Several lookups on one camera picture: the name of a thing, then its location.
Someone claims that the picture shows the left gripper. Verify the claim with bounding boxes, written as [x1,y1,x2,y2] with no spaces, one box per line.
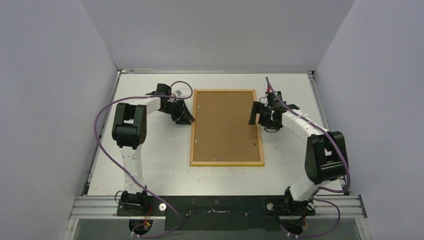
[159,99,195,125]

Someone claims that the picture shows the brown backing board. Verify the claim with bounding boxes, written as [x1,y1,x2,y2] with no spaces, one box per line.
[192,91,262,163]

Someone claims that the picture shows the yellow picture frame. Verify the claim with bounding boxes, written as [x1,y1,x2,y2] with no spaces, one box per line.
[189,88,266,168]

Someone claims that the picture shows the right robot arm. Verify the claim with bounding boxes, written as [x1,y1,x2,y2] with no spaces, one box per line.
[248,91,349,216]

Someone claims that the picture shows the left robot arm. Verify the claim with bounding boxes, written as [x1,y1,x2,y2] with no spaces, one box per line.
[111,83,195,216]

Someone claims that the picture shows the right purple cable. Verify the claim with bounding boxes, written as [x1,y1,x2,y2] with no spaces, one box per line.
[264,76,352,239]

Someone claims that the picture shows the purple cable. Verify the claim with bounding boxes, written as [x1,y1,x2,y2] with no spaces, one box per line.
[264,76,352,239]
[93,80,194,239]

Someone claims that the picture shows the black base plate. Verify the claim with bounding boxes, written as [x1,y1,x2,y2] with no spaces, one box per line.
[116,195,316,233]

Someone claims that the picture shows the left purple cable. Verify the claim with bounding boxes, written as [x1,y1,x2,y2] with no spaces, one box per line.
[93,80,194,239]

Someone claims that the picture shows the aluminium front rail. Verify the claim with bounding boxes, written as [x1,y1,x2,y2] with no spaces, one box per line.
[63,195,371,240]

